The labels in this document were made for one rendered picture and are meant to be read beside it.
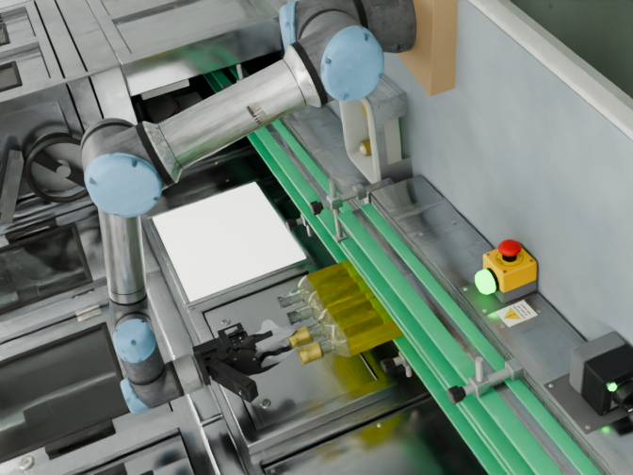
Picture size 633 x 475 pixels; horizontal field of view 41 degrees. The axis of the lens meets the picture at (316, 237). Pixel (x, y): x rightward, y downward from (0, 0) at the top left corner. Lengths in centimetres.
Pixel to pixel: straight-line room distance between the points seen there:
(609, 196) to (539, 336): 32
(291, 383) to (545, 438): 65
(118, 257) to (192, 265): 56
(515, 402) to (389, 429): 42
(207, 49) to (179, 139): 113
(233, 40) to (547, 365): 147
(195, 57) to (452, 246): 114
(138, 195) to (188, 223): 94
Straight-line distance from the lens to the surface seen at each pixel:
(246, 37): 254
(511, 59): 139
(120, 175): 138
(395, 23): 155
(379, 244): 172
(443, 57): 155
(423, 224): 173
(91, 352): 212
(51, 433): 199
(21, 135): 253
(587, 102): 125
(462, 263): 163
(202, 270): 216
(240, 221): 229
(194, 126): 140
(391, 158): 188
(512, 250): 150
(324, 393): 180
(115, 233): 162
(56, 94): 247
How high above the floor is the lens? 142
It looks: 13 degrees down
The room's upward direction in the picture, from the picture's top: 110 degrees counter-clockwise
